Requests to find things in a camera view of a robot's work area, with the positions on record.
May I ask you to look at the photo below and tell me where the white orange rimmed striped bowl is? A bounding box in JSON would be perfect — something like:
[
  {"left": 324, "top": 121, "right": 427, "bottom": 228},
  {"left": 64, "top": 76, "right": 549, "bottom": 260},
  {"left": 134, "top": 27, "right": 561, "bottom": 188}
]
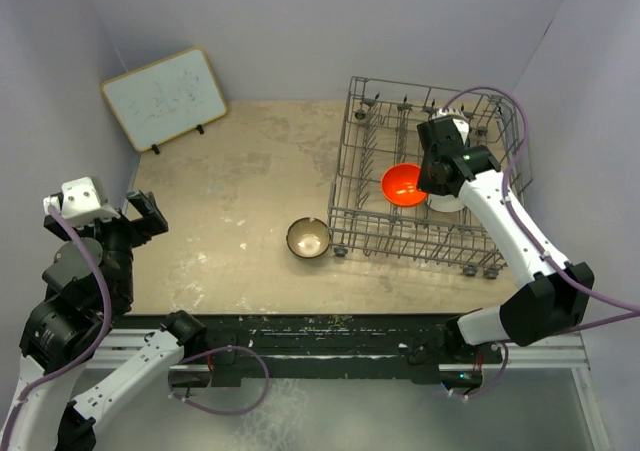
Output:
[{"left": 430, "top": 107, "right": 469, "bottom": 123}]

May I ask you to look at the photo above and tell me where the brown glazed bowl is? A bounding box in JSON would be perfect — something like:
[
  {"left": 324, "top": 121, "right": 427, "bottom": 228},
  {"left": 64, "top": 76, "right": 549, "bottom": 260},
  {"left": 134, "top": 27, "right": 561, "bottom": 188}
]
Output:
[{"left": 285, "top": 217, "right": 330, "bottom": 259}]

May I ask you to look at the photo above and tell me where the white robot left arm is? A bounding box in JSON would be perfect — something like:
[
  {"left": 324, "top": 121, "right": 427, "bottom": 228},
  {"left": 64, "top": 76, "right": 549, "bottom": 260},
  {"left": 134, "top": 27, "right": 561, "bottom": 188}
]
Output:
[{"left": 1, "top": 181, "right": 206, "bottom": 450}]

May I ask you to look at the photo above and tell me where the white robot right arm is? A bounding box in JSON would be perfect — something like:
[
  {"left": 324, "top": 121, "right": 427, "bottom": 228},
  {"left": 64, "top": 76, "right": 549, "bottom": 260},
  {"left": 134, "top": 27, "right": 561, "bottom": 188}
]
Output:
[{"left": 417, "top": 109, "right": 595, "bottom": 362}]

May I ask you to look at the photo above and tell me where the yellow framed whiteboard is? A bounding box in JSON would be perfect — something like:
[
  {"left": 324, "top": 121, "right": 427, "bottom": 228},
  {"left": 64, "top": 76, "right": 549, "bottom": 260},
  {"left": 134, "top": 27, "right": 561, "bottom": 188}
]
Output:
[{"left": 101, "top": 47, "right": 227, "bottom": 153}]

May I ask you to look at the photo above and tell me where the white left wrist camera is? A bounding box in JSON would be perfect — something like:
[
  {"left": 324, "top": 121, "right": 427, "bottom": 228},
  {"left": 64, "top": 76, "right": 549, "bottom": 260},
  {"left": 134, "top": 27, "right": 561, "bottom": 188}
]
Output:
[{"left": 43, "top": 177, "right": 120, "bottom": 227}]

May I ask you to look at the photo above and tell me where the grey wire dish rack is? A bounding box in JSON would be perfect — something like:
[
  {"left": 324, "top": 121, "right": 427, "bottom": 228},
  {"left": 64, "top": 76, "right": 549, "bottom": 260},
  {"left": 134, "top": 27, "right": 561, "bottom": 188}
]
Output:
[{"left": 328, "top": 76, "right": 522, "bottom": 279}]

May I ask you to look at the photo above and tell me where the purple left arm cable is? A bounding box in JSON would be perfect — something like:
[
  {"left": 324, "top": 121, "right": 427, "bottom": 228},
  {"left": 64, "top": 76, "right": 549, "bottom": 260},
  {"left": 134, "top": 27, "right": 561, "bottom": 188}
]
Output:
[{"left": 0, "top": 205, "right": 112, "bottom": 451}]

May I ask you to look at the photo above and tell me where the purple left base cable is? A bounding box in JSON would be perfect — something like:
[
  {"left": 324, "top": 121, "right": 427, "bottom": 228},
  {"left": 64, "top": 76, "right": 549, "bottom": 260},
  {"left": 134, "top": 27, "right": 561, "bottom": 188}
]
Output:
[{"left": 167, "top": 341, "right": 271, "bottom": 415}]

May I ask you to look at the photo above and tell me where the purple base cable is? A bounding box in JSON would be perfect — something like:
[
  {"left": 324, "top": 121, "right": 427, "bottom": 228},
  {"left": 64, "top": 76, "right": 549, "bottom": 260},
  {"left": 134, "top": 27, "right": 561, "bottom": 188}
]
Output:
[
  {"left": 444, "top": 343, "right": 510, "bottom": 400},
  {"left": 167, "top": 341, "right": 271, "bottom": 415}
]

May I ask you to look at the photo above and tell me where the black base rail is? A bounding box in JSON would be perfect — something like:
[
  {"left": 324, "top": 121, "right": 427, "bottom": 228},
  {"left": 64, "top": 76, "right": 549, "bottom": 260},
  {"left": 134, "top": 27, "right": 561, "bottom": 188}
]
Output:
[{"left": 97, "top": 310, "right": 506, "bottom": 387}]

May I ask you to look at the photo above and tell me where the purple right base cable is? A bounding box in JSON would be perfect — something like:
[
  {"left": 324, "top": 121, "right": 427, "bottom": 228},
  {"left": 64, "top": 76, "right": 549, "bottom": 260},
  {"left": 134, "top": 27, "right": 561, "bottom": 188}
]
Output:
[{"left": 444, "top": 343, "right": 510, "bottom": 400}]

